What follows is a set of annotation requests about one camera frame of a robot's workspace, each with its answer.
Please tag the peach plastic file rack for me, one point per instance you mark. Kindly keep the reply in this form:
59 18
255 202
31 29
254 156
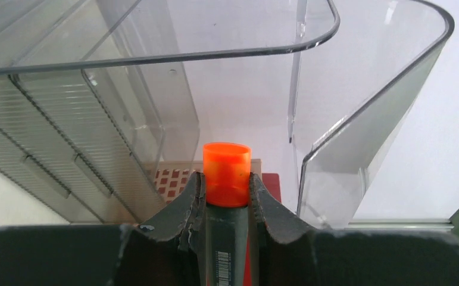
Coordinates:
174 181

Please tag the clear grey drawer organizer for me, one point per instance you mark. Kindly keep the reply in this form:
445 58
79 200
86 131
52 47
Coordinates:
94 94

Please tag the black highlighter orange cap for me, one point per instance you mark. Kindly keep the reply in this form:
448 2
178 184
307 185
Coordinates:
227 228

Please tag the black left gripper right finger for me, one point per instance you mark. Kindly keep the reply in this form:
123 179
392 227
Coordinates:
285 250

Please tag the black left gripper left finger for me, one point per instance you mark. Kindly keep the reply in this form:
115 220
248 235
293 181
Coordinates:
167 249

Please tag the red folder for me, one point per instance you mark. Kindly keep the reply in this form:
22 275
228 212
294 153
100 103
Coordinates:
272 183

